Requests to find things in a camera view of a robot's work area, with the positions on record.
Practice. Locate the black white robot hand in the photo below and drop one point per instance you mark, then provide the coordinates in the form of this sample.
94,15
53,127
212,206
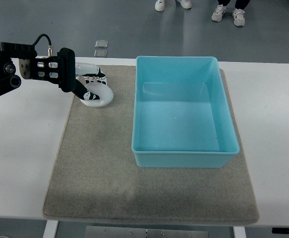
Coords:
87,74

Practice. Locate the white bunny toy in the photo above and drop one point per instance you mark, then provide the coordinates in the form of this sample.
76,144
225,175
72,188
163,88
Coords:
103,91

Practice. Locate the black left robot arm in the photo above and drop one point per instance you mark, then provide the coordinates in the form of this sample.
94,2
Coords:
19,61

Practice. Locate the blue plastic box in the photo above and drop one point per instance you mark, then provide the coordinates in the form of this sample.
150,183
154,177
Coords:
182,118

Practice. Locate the lower metal floor plate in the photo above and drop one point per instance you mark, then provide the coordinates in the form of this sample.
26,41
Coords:
100,53

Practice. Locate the metal floor plate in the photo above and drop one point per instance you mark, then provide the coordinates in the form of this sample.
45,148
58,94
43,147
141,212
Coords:
103,44
100,53

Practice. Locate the upper metal floor plate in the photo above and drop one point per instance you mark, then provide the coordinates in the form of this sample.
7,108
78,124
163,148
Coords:
103,44

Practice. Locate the white sneaker far left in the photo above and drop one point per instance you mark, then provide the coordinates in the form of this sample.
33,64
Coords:
160,5

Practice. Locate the grey felt mat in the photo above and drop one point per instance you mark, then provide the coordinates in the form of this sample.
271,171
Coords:
95,176

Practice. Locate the white left table leg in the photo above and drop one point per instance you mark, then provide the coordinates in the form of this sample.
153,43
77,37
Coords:
50,229

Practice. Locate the white table leg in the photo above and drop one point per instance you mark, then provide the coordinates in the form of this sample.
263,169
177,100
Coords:
239,232
50,229

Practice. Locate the white sneaker far right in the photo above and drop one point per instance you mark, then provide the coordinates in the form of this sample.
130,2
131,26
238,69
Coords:
238,17

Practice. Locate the white right table leg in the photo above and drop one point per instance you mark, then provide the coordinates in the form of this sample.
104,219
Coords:
239,232

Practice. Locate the black table control panel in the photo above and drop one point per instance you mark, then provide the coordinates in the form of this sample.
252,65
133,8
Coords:
284,231

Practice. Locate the metal bracket under table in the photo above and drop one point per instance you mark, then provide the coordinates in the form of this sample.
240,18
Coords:
119,232

